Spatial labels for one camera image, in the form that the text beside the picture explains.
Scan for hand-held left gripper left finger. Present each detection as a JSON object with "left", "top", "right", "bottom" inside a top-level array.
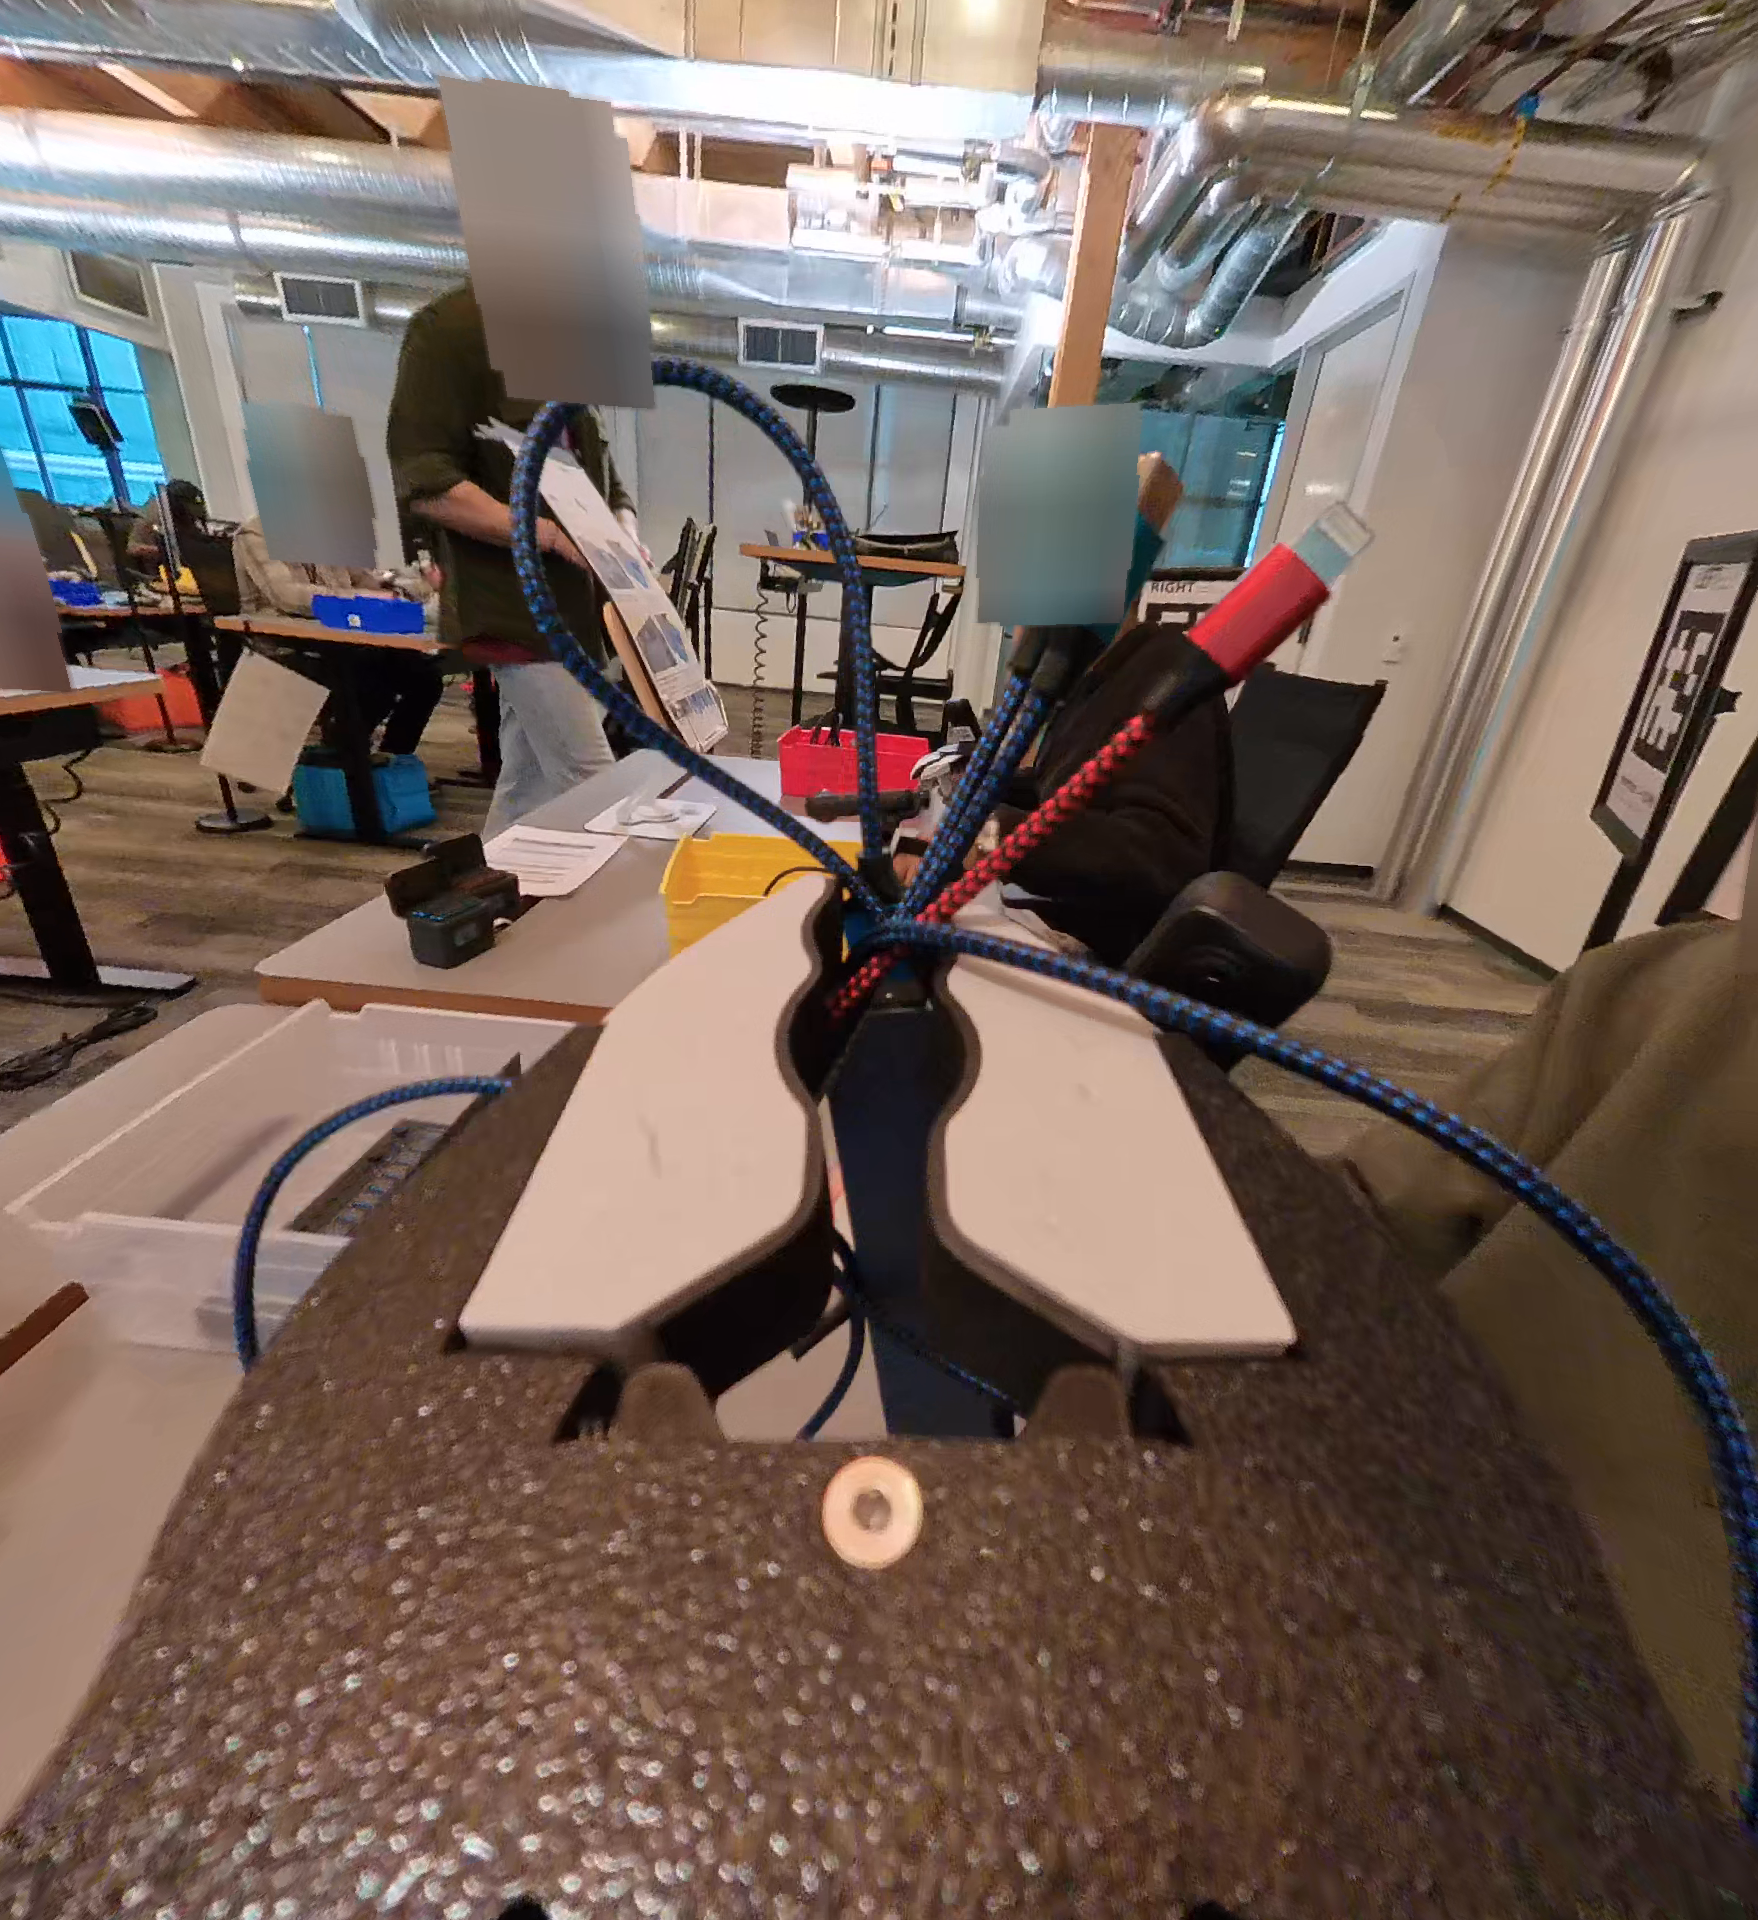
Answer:
[{"left": 457, "top": 870, "right": 848, "bottom": 1355}]

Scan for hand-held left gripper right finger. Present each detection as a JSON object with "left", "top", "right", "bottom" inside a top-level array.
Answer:
[{"left": 921, "top": 960, "right": 1302, "bottom": 1361}]

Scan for red braided cable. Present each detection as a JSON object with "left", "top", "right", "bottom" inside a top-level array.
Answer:
[{"left": 819, "top": 502, "right": 1380, "bottom": 1021}]

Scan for blue braided cable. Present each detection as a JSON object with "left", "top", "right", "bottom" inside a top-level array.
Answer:
[
  {"left": 894, "top": 622, "right": 1115, "bottom": 924},
  {"left": 230, "top": 1073, "right": 519, "bottom": 1374},
  {"left": 865, "top": 918, "right": 1758, "bottom": 1853},
  {"left": 509, "top": 356, "right": 913, "bottom": 961}
]

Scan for wooden standing desk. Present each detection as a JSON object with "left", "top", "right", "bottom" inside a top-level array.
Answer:
[{"left": 0, "top": 666, "right": 199, "bottom": 1004}]

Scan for black chair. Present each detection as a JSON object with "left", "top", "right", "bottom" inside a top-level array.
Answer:
[{"left": 1230, "top": 666, "right": 1388, "bottom": 890}]

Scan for grey table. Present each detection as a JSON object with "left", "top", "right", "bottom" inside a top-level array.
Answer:
[{"left": 257, "top": 746, "right": 883, "bottom": 1026}]

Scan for yellow plastic bin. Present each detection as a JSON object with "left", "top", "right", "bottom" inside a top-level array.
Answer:
[{"left": 660, "top": 828, "right": 870, "bottom": 957}]

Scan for black device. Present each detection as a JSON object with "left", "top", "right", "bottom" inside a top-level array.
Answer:
[{"left": 287, "top": 1116, "right": 457, "bottom": 1241}]

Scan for black battery case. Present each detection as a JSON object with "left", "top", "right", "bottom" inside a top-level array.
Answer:
[{"left": 380, "top": 834, "right": 525, "bottom": 972}]

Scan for white paper sheet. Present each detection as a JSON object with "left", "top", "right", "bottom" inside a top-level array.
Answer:
[{"left": 483, "top": 820, "right": 631, "bottom": 899}]

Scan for red plastic bin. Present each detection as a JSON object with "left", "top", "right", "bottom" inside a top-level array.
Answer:
[{"left": 776, "top": 721, "right": 933, "bottom": 807}]

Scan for blue bag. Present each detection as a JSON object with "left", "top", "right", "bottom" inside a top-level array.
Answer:
[{"left": 290, "top": 749, "right": 438, "bottom": 841}]

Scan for clear plastic bin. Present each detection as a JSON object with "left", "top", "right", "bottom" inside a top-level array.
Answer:
[{"left": 7, "top": 996, "right": 584, "bottom": 1355}]

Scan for printed poster board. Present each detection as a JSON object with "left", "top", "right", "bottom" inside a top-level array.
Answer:
[{"left": 477, "top": 419, "right": 732, "bottom": 755}]

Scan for framed tag poster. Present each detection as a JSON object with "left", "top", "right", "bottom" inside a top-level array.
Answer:
[{"left": 1585, "top": 528, "right": 1758, "bottom": 954}]

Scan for hanging paper sheet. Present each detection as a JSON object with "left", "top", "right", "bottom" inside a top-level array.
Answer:
[{"left": 201, "top": 652, "right": 331, "bottom": 793}]

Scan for person's olive jacket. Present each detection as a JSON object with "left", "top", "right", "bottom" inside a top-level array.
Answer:
[{"left": 1434, "top": 1183, "right": 1758, "bottom": 1920}]

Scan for black round stand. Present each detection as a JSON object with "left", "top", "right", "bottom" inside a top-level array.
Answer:
[{"left": 771, "top": 381, "right": 855, "bottom": 708}]

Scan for window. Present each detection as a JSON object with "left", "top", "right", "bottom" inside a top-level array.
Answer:
[{"left": 0, "top": 305, "right": 156, "bottom": 507}]

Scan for black floor cable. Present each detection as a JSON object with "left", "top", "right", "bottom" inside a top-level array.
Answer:
[{"left": 0, "top": 996, "right": 162, "bottom": 1120}]

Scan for wooden post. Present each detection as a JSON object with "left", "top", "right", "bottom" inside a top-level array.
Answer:
[{"left": 1047, "top": 125, "right": 1148, "bottom": 407}]

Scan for silver ventilation duct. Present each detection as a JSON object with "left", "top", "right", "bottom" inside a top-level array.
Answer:
[{"left": 0, "top": 89, "right": 1039, "bottom": 349}]

